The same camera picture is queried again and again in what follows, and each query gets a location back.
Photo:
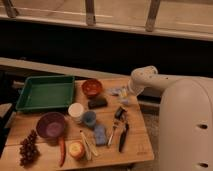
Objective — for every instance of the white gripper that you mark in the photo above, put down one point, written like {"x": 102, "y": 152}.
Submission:
{"x": 124, "y": 93}

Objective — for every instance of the light blue towel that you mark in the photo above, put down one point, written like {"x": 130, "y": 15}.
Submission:
{"x": 115, "y": 92}

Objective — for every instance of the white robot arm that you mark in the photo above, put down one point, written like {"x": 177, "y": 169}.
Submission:
{"x": 185, "y": 118}

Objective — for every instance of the blue plastic cup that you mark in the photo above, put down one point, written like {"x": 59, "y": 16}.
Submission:
{"x": 89, "y": 119}

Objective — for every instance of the white plastic cup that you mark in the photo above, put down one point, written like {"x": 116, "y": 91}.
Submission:
{"x": 76, "y": 111}

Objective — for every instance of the dark brown block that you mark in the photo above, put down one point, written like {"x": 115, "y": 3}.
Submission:
{"x": 97, "y": 103}

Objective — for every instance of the silver metal utensil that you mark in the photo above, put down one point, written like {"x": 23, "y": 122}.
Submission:
{"x": 115, "y": 126}

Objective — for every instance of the red orange bowl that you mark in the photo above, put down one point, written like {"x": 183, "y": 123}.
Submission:
{"x": 91, "y": 88}

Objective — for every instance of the wooden cutting board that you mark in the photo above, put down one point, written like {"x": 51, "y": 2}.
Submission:
{"x": 137, "y": 147}

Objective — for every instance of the blue sponge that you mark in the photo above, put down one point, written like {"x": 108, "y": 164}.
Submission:
{"x": 100, "y": 135}

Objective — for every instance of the beige wooden utensil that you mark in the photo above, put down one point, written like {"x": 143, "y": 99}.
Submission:
{"x": 89, "y": 147}

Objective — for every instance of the red yellow apple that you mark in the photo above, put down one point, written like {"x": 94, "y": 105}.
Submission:
{"x": 76, "y": 150}

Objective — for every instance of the red chili pepper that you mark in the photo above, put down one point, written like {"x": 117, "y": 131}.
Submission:
{"x": 62, "y": 151}

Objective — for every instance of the purple bowl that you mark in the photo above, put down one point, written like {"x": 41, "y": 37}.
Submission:
{"x": 51, "y": 125}

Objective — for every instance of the green plastic tray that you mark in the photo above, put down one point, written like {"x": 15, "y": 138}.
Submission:
{"x": 43, "y": 93}

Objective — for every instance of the dark grape bunch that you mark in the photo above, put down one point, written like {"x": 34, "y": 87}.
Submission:
{"x": 28, "y": 149}

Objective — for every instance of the black handled knife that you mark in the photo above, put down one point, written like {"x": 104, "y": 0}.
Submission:
{"x": 123, "y": 137}

